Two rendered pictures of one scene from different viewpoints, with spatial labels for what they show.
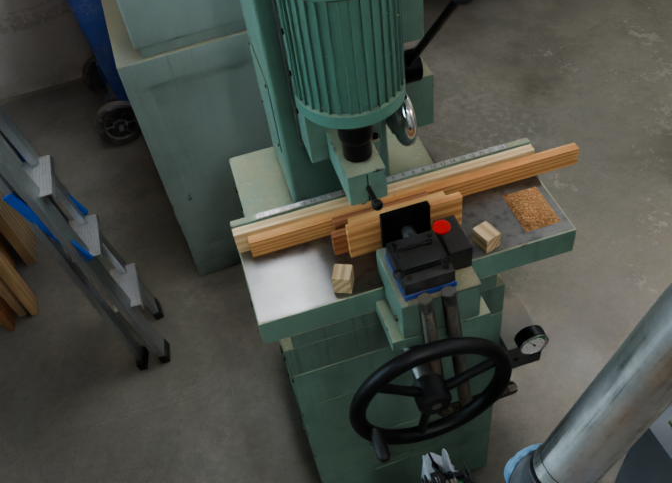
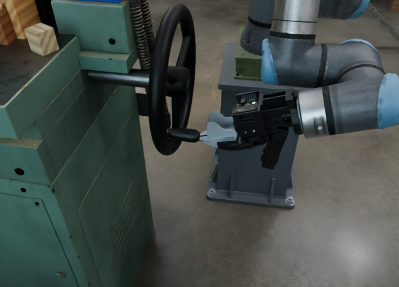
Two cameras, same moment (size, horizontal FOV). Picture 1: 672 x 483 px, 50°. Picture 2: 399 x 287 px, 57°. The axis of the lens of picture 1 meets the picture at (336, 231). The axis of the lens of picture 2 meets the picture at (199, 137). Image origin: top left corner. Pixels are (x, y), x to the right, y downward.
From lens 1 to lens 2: 0.90 m
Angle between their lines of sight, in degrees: 49
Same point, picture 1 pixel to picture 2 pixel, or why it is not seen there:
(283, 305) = (9, 85)
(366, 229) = not seen: outside the picture
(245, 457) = not seen: outside the picture
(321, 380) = (70, 179)
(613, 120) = not seen: hidden behind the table
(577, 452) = not seen: outside the picture
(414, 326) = (131, 34)
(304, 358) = (53, 151)
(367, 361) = (89, 141)
